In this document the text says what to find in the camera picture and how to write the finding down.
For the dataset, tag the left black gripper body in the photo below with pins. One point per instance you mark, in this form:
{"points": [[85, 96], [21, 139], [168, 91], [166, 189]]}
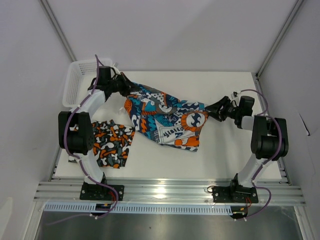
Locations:
{"points": [[120, 83]]}

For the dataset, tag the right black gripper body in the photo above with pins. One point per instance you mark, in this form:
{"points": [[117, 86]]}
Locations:
{"points": [[223, 109]]}

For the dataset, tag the blue orange patterned shorts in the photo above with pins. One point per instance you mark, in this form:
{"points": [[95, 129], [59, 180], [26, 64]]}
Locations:
{"points": [[165, 119]]}

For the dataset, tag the orange black camo shorts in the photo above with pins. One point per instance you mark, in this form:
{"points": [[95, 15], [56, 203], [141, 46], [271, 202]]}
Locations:
{"points": [[112, 143]]}

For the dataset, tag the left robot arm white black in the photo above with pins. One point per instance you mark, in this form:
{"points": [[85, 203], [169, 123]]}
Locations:
{"points": [[75, 133]]}

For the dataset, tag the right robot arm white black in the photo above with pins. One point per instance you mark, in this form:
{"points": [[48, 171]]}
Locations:
{"points": [[269, 142]]}

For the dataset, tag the white plastic basket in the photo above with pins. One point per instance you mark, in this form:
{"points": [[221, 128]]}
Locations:
{"points": [[78, 79]]}

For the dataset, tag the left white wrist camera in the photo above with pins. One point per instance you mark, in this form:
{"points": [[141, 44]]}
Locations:
{"points": [[115, 69]]}

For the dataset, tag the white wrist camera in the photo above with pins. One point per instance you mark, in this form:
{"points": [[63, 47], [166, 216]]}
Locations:
{"points": [[115, 69], [235, 95]]}

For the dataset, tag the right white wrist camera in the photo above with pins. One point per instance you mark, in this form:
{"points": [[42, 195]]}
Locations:
{"points": [[235, 95]]}

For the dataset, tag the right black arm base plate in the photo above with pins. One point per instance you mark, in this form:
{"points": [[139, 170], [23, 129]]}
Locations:
{"points": [[230, 194]]}

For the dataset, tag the aluminium mounting rail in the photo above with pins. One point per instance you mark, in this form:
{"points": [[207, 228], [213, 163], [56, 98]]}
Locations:
{"points": [[168, 191]]}

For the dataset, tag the left aluminium frame post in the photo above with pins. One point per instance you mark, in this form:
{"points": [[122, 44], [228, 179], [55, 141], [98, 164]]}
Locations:
{"points": [[53, 20]]}

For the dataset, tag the aluminium frame post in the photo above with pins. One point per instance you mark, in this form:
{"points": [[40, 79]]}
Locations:
{"points": [[53, 20], [289, 20]]}

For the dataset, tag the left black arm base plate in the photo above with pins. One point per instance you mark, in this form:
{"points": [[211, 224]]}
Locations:
{"points": [[95, 192]]}

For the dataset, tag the right aluminium frame post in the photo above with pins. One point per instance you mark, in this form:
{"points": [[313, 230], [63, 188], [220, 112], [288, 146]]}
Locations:
{"points": [[289, 20]]}

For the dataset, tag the white slotted cable duct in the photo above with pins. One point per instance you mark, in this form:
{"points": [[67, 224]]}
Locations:
{"points": [[137, 208]]}

